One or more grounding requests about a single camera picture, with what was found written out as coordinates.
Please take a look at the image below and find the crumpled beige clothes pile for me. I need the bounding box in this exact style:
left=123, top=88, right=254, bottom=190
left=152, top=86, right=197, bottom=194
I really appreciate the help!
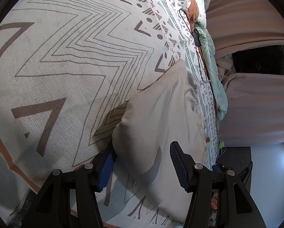
left=216, top=55, right=236, bottom=81

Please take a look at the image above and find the black cable with adapter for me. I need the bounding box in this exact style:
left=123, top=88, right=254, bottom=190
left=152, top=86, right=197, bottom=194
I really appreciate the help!
left=178, top=9, right=213, bottom=86

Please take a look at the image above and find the mint green quilt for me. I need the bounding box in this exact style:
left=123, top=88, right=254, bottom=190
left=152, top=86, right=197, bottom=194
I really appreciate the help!
left=195, top=9, right=228, bottom=121

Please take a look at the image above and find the pink curtain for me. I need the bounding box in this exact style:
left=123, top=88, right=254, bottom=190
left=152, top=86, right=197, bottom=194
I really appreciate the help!
left=206, top=0, right=284, bottom=146

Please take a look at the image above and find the white geometric patterned blanket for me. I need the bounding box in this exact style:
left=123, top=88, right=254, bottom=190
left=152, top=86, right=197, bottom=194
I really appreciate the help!
left=0, top=0, right=219, bottom=227

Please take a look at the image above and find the beige large garment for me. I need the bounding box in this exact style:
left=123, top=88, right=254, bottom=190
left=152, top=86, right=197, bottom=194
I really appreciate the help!
left=112, top=60, right=207, bottom=222

